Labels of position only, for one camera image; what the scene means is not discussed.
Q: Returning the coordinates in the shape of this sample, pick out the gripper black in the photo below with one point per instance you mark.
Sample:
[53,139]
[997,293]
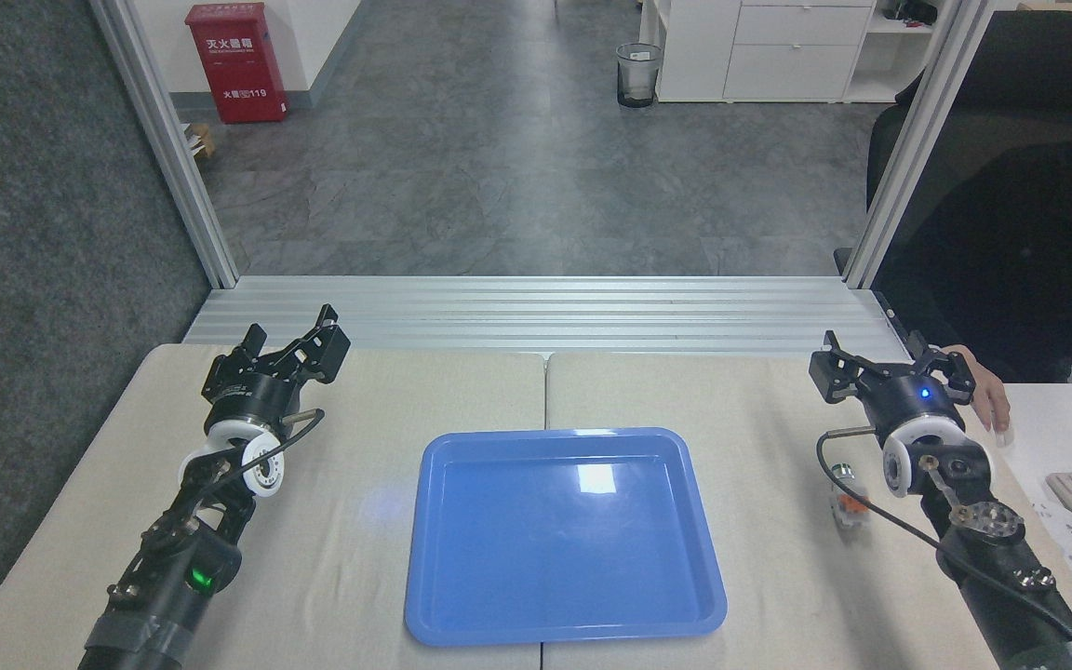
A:
[257,395]
[908,400]

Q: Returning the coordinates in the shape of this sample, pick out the switch part with orange block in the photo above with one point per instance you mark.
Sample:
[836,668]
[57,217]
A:
[848,502]

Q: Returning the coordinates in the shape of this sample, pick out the blue plastic tray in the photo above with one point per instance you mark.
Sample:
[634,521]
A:
[555,558]

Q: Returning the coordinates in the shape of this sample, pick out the person's hand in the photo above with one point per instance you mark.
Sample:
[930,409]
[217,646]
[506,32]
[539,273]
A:
[990,391]

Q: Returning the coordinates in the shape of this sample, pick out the white computer mouse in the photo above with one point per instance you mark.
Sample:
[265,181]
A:
[1004,435]

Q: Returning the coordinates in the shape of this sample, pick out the person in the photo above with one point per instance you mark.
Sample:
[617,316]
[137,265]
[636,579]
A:
[1020,261]

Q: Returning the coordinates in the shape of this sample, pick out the small cardboard box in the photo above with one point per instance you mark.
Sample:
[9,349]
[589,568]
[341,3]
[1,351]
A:
[201,140]

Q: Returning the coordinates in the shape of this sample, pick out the dark grey felt partition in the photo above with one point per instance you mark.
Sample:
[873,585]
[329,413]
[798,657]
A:
[43,279]

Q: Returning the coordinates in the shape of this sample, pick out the white power strip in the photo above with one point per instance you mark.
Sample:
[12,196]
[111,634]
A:
[1071,544]

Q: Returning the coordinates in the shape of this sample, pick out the red fire extinguisher box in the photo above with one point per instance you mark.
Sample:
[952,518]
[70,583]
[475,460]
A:
[236,63]

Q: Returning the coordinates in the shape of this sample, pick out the black office chair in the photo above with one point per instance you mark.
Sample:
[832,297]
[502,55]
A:
[1038,74]

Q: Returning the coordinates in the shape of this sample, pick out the white drawer cabinet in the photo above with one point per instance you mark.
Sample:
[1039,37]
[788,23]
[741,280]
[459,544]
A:
[778,51]

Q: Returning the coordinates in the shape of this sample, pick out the black mesh trash bin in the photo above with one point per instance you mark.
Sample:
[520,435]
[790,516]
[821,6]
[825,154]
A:
[638,74]

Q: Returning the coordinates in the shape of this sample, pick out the silver aluminium post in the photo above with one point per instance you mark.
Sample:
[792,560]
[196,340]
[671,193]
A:
[917,140]
[168,140]

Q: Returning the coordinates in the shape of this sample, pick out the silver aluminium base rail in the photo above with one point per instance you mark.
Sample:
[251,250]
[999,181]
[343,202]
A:
[545,316]

